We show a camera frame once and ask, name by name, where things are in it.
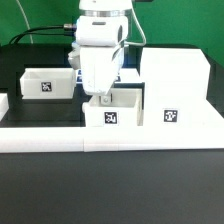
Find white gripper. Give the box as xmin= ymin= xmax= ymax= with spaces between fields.
xmin=80 ymin=46 xmax=124 ymax=104

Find white front drawer tray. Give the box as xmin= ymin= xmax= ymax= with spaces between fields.
xmin=82 ymin=88 xmax=142 ymax=127

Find white drawer tray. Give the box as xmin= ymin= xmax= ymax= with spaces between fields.
xmin=82 ymin=88 xmax=142 ymax=127
xmin=20 ymin=68 xmax=76 ymax=99

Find white drawer cabinet box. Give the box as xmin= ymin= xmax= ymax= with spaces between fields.
xmin=139 ymin=47 xmax=212 ymax=128

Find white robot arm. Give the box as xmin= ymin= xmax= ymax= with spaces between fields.
xmin=68 ymin=0 xmax=146 ymax=104

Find white rear drawer tray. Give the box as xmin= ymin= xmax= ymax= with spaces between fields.
xmin=20 ymin=68 xmax=76 ymax=99

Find marker tag sheet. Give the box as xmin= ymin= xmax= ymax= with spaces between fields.
xmin=76 ymin=68 xmax=142 ymax=84

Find white U-shaped fence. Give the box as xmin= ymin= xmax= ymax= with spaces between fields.
xmin=0 ymin=93 xmax=224 ymax=153

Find thin white cable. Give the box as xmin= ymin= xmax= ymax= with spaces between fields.
xmin=14 ymin=0 xmax=34 ymax=45

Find black cables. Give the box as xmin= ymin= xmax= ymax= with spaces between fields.
xmin=8 ymin=23 xmax=78 ymax=46

